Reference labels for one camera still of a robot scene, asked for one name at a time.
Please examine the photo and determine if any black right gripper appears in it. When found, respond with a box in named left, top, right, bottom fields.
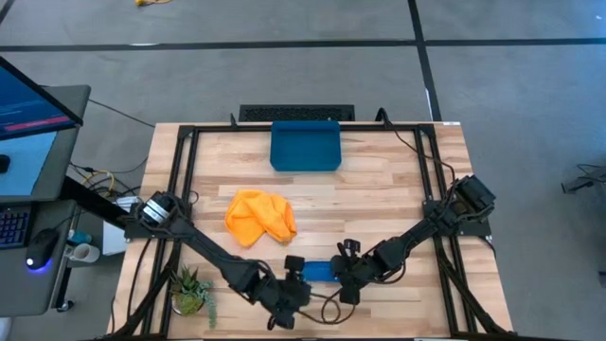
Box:
left=330, top=255, right=380, bottom=305

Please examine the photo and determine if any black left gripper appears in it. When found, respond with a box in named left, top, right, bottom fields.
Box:
left=262, top=270, right=314, bottom=332

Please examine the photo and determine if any blue microfiber towel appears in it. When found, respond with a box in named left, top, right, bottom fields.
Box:
left=301, top=260, right=341, bottom=284

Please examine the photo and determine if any orange microfiber towel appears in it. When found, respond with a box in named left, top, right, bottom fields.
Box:
left=223, top=188, right=298, bottom=249

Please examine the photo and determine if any blue plastic basket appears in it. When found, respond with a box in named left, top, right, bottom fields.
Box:
left=269, top=119, right=343, bottom=172

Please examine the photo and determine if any potted succulent plant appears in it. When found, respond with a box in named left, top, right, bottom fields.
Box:
left=169, top=264, right=219, bottom=331

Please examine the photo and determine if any black perforated panel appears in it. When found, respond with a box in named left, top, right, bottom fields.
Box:
left=238, top=103, right=357, bottom=123

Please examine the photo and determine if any white box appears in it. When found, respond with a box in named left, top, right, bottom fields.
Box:
left=101, top=195, right=139, bottom=258

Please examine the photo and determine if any white mug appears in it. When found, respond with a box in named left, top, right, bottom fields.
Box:
left=63, top=242, right=101, bottom=264

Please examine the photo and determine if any black cart support bar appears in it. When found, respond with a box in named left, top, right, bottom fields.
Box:
left=60, top=174, right=136, bottom=229

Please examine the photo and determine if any black computer mouse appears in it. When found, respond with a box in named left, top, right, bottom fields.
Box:
left=25, top=227, right=62, bottom=272

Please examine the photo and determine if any grey workstation cart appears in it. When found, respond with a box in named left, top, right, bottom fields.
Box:
left=0, top=84, right=92, bottom=318

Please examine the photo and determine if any black keyboard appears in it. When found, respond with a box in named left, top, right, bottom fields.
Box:
left=0, top=207, right=32, bottom=251

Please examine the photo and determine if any computer monitor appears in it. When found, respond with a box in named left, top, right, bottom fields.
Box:
left=0, top=55, right=85, bottom=142

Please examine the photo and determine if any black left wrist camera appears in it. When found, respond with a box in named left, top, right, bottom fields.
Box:
left=282, top=254, right=308, bottom=280

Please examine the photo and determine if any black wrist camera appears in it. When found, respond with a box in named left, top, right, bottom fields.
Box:
left=282, top=254, right=308, bottom=280
left=341, top=238, right=363, bottom=258

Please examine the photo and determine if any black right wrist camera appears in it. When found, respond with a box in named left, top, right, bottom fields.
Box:
left=341, top=238, right=363, bottom=258

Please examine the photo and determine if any black aluminium table frame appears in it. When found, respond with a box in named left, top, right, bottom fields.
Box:
left=111, top=107, right=512, bottom=341

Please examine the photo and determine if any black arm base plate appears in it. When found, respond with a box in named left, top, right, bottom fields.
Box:
left=123, top=212, right=193, bottom=241
left=422, top=198, right=493, bottom=238

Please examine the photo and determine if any black floor cable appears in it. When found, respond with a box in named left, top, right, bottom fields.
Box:
left=87, top=98, right=157, bottom=130

